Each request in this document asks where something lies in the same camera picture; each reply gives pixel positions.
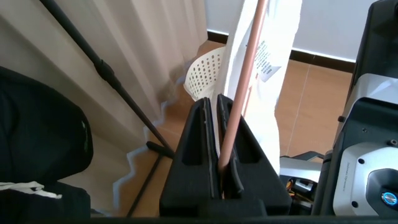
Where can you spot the white laundry basket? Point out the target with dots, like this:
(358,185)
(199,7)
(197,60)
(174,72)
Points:
(202,74)

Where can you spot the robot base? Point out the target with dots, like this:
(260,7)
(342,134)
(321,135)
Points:
(367,155)

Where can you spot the pink clothes hanger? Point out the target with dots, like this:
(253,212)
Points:
(248,62)

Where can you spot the white garment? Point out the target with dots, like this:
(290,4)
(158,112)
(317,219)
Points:
(280,25)

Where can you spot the beige curtain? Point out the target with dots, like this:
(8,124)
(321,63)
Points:
(140,46)

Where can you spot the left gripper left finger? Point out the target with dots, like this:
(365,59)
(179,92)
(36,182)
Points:
(186,186)

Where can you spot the black clothes rack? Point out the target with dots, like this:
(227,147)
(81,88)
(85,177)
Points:
(104,70)

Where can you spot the black shorts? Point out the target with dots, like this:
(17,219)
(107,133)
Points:
(37,130)

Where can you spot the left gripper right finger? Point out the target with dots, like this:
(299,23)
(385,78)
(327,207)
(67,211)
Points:
(264,189)

